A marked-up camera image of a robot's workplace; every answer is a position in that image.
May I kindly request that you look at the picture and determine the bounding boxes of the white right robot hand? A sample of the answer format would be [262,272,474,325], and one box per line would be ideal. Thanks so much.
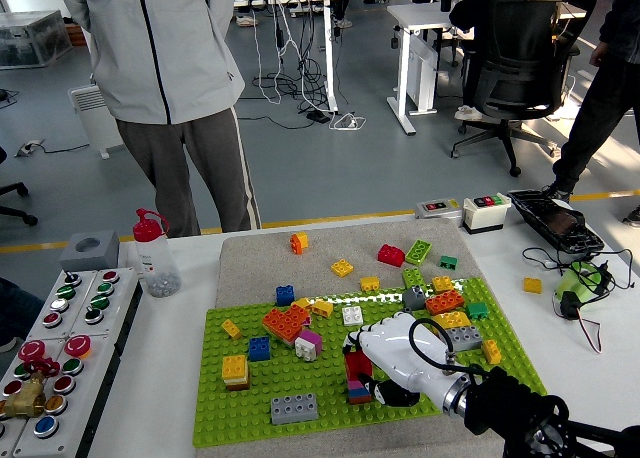
[342,311,472,415]

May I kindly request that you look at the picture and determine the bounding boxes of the red square brick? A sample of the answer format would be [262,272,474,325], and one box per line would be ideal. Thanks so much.
[344,350,374,384]

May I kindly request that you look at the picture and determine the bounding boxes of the green studded baseplate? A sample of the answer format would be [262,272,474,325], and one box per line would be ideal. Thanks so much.
[192,276,548,448]

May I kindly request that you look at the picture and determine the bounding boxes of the grey sloped brick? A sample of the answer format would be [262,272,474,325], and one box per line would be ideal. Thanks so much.
[402,284,427,312]

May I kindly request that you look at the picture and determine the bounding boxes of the yellow curved brick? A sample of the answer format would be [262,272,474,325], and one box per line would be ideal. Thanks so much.
[430,311,472,331]

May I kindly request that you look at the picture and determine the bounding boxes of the orange eight-stud brick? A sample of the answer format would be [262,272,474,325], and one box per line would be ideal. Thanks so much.
[424,288,466,315]

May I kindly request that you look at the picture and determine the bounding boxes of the grey eight-stud brick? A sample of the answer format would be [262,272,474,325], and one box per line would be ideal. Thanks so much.
[443,325,484,353]
[270,392,319,425]

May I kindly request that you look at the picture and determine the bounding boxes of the magenta roof brick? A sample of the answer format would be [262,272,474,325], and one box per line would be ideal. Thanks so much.
[298,327,324,355]

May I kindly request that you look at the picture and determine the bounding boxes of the white small brick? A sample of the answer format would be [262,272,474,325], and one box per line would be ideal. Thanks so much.
[293,336,317,362]

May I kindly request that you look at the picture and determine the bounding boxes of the red sloped brick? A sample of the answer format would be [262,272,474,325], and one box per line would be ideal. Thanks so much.
[376,243,406,268]

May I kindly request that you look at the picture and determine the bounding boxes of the lime green long brick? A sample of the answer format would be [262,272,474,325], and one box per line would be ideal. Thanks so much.
[404,239,433,266]

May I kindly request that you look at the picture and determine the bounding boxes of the grey foam mat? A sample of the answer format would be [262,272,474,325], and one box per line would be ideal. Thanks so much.
[195,219,556,458]

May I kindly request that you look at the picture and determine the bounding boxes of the yellow brick on tan base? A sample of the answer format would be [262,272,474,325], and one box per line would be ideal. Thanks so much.
[220,353,248,380]

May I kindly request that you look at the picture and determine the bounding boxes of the light green tape roll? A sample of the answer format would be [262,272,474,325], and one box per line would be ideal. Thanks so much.
[554,261,609,309]

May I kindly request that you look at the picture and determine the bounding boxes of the black keyboard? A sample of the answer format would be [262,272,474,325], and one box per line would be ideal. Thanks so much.
[506,188,605,255]

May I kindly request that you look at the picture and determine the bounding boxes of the white floor power strip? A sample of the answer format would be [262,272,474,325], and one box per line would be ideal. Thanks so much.
[329,111,367,132]

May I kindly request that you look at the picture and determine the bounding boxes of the clear bottle red cap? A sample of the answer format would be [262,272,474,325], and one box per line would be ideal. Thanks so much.
[132,207,182,298]

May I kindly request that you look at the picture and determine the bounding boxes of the white desk with tower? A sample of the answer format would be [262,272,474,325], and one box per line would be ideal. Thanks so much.
[385,1,481,137]

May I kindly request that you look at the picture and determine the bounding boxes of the white computer tower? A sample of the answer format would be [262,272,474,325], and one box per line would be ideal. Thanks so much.
[407,37,440,115]

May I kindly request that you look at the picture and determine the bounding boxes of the black mesh office chair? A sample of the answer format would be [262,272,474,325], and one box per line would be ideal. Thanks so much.
[449,0,584,178]

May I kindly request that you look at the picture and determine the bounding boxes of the grey eight-button control box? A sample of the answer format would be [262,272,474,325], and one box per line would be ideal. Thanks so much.
[24,266,145,349]

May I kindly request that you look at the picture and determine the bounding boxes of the grey cube with hole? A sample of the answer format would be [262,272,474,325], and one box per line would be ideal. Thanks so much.
[58,229,120,273]

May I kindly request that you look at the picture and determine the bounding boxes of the person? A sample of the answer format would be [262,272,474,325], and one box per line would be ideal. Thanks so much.
[448,0,599,124]
[0,276,32,354]
[52,0,262,238]
[542,0,640,228]

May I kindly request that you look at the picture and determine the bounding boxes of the grey control box mushroom buttons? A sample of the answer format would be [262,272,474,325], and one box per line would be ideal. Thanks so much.
[0,332,124,458]

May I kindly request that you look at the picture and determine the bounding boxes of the white panel heater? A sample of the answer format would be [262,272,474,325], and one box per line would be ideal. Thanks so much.
[68,83,125,160]

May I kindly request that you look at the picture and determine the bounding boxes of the black chair base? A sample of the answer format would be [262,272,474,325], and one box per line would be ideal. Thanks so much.
[0,145,39,228]

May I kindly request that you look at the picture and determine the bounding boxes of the grey floor power strip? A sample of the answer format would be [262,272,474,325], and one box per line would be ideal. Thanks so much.
[14,138,45,158]

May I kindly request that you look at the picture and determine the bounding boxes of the clear plastic crate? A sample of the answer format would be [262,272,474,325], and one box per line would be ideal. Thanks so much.
[0,9,74,71]

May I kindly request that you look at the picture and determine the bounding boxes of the grey flat switch box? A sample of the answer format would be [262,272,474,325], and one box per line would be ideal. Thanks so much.
[414,198,464,221]

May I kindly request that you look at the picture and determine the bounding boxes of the white three-button switch box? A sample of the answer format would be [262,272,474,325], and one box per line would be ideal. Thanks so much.
[460,192,512,235]

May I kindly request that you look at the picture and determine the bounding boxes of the black servo with red wire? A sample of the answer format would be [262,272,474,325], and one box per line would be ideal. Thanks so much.
[552,291,605,355]

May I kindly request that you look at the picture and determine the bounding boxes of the black plug cord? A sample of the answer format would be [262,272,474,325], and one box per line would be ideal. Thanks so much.
[521,246,635,299]

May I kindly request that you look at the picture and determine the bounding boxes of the tangled floor cables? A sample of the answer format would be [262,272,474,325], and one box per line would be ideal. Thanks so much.
[248,0,369,132]

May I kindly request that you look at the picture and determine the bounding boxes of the white desk with cables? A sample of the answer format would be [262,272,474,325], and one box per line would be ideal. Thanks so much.
[232,0,346,114]

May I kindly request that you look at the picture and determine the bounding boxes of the brass valve red handle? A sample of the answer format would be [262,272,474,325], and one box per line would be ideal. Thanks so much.
[0,356,62,420]

